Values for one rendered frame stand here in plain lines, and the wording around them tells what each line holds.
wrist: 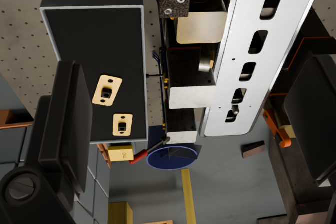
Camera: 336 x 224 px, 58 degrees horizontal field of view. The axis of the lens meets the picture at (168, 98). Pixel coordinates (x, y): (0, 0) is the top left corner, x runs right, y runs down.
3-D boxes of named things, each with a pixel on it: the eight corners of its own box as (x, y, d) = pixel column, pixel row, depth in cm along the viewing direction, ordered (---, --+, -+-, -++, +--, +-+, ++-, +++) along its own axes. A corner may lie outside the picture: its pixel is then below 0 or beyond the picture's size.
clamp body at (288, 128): (279, 57, 120) (314, 137, 98) (245, 58, 119) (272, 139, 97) (287, 41, 113) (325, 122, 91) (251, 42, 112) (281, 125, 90)
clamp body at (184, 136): (182, 59, 117) (195, 143, 94) (151, 60, 116) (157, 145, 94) (183, 45, 111) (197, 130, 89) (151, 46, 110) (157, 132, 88)
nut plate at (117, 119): (130, 134, 68) (130, 139, 68) (112, 134, 68) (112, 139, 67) (132, 113, 62) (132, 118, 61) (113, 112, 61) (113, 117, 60)
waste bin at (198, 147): (147, 123, 277) (149, 177, 246) (141, 96, 245) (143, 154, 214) (195, 118, 277) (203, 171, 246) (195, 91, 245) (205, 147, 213)
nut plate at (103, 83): (111, 105, 59) (111, 110, 58) (91, 101, 58) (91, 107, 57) (123, 77, 53) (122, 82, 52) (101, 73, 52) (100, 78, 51)
